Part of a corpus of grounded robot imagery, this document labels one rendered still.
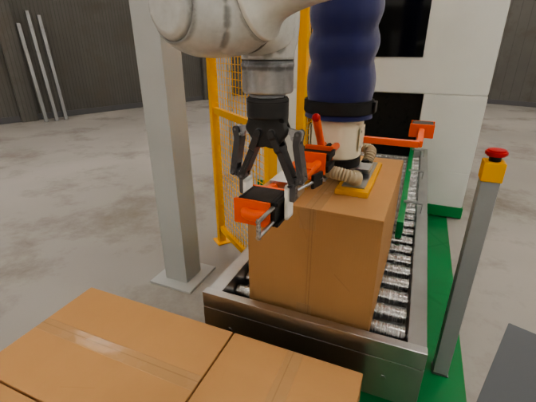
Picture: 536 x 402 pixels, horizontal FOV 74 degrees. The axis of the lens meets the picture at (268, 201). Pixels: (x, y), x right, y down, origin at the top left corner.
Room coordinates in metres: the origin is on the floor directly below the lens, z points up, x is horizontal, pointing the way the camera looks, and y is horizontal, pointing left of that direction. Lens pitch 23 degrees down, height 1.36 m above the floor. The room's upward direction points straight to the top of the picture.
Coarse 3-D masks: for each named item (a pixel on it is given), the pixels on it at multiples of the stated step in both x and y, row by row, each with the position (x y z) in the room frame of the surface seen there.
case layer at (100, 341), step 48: (48, 336) 0.84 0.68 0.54; (96, 336) 0.84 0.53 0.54; (144, 336) 0.84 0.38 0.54; (192, 336) 0.84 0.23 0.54; (240, 336) 0.84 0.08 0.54; (0, 384) 0.67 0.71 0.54; (48, 384) 0.67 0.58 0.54; (96, 384) 0.67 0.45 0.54; (144, 384) 0.67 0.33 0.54; (192, 384) 0.67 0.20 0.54; (240, 384) 0.67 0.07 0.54; (288, 384) 0.67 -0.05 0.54; (336, 384) 0.67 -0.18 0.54
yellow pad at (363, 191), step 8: (360, 160) 1.29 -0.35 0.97; (368, 160) 1.20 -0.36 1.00; (376, 168) 1.20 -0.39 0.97; (368, 176) 1.10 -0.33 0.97; (376, 176) 1.15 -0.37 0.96; (344, 184) 1.03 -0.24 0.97; (368, 184) 1.04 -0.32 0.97; (336, 192) 1.01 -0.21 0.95; (344, 192) 1.00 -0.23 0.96; (352, 192) 0.99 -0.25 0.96; (360, 192) 0.98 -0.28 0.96; (368, 192) 0.99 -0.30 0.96
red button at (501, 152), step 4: (488, 148) 1.20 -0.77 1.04; (492, 148) 1.20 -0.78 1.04; (496, 148) 1.20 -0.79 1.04; (500, 148) 1.20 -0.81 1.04; (488, 152) 1.18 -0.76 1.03; (492, 152) 1.17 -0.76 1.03; (496, 152) 1.16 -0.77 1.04; (500, 152) 1.16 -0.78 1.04; (504, 152) 1.16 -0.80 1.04; (508, 152) 1.17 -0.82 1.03; (492, 156) 1.17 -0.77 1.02; (496, 156) 1.16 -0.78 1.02; (500, 156) 1.15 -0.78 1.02; (504, 156) 1.15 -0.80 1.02; (492, 160) 1.18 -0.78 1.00; (496, 160) 1.17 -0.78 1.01; (500, 160) 1.17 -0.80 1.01
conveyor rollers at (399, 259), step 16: (416, 160) 2.69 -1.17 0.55; (416, 176) 2.34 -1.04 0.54; (400, 192) 2.04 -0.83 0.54; (400, 240) 1.44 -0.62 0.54; (400, 256) 1.29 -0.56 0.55; (384, 272) 1.21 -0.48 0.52; (400, 272) 1.19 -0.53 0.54; (240, 288) 1.07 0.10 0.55; (400, 288) 1.10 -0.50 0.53; (384, 304) 0.98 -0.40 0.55; (400, 304) 1.01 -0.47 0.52; (400, 320) 0.93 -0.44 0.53; (400, 336) 0.84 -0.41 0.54
